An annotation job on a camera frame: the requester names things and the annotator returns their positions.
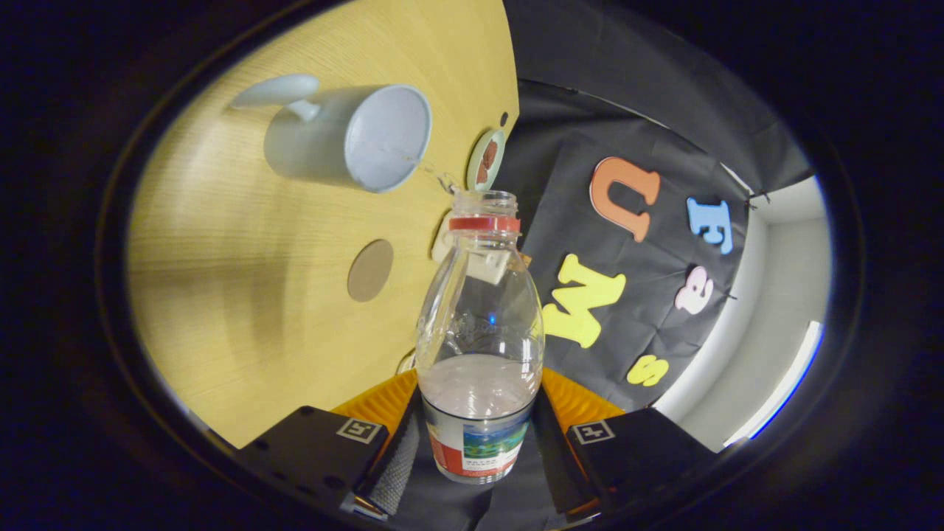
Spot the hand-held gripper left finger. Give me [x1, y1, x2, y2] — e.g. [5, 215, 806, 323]
[236, 369, 423, 521]

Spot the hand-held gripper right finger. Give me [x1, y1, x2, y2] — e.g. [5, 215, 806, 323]
[532, 367, 718, 518]

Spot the clear plastic juice bottle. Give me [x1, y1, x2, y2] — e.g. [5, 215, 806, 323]
[415, 190, 546, 485]

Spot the round brown coaster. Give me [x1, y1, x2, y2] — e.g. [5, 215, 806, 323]
[347, 238, 395, 303]

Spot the pale blue cup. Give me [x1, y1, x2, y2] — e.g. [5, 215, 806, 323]
[231, 74, 433, 194]

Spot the white toaster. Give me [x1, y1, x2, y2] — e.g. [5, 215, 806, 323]
[431, 209, 457, 265]

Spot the wooden table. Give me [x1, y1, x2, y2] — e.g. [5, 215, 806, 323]
[127, 0, 521, 449]

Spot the pale green plate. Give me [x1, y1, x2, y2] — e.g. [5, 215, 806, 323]
[466, 129, 507, 192]

